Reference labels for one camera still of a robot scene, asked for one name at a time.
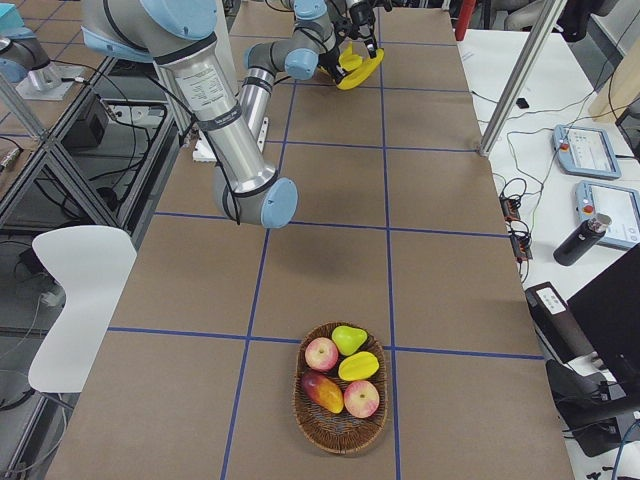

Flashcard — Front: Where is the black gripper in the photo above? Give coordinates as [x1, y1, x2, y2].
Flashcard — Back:
[319, 47, 346, 86]
[345, 0, 376, 43]

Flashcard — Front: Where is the yellow banana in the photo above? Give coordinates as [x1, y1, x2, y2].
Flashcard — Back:
[337, 48, 384, 90]
[338, 42, 364, 73]

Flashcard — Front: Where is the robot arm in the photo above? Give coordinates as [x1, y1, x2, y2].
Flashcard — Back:
[326, 0, 393, 48]
[82, 1, 336, 229]

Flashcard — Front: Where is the wicker fruit basket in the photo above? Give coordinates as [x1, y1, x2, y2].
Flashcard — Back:
[293, 322, 387, 455]

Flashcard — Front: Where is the teach pendant far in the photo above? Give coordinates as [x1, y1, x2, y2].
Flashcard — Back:
[552, 124, 621, 180]

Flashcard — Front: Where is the teach pendant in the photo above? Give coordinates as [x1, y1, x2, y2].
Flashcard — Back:
[575, 181, 639, 250]
[552, 124, 621, 180]

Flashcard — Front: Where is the green pear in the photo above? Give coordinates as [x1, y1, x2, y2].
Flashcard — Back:
[331, 325, 368, 356]

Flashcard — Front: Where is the red apple top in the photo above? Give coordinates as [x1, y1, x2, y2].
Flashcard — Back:
[304, 337, 339, 372]

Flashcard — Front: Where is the yellow lemon fruit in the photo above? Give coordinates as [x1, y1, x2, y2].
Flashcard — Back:
[338, 351, 380, 381]

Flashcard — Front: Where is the black water bottle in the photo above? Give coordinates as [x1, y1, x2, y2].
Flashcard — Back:
[553, 213, 612, 266]

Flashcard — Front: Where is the white chair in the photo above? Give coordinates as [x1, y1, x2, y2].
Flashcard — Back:
[28, 225, 137, 394]

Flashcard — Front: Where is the teach pendant near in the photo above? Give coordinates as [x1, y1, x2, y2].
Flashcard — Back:
[575, 181, 639, 250]

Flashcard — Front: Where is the orange mango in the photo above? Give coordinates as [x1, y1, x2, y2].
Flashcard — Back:
[301, 370, 344, 414]

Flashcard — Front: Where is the pink apple lower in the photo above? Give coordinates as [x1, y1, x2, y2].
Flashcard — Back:
[343, 380, 380, 419]

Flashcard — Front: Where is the black labelled box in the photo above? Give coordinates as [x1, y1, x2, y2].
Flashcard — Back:
[525, 282, 595, 363]

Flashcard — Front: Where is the black monitor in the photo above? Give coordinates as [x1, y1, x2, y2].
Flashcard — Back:
[569, 246, 639, 392]

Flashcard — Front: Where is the white camera pole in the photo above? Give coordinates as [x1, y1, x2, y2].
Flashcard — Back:
[192, 114, 269, 165]

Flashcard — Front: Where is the aluminium frame post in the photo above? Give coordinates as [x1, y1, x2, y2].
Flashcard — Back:
[478, 0, 567, 157]

